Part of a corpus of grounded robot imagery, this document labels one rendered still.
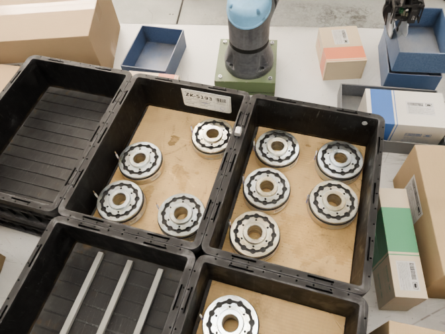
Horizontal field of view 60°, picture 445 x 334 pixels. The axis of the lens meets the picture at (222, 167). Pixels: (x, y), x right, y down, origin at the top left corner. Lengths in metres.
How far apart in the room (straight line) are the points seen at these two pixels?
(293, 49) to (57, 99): 0.76
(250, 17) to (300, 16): 1.65
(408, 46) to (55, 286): 1.14
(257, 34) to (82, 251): 0.70
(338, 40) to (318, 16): 1.40
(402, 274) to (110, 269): 0.59
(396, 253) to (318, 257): 0.16
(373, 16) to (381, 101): 1.68
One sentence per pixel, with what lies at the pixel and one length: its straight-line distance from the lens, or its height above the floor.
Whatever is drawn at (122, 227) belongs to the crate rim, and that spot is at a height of 0.93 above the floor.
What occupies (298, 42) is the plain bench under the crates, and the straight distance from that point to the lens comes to 1.41.
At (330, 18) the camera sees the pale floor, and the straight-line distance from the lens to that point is 2.71.
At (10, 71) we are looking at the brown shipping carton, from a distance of 1.27.
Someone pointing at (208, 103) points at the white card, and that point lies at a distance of 0.96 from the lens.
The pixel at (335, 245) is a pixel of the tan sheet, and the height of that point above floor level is 0.83.
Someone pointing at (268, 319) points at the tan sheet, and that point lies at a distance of 0.78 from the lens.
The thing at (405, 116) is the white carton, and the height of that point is 0.79.
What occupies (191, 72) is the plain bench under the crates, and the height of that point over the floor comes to 0.70.
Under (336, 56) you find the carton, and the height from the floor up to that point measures 0.77.
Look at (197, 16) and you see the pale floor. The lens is 2.72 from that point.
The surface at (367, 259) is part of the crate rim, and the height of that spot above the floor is 0.92.
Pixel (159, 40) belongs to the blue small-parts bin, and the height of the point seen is 0.71.
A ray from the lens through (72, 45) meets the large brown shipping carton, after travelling 1.24.
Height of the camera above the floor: 1.60
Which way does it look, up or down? 58 degrees down
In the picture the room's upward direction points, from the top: 6 degrees counter-clockwise
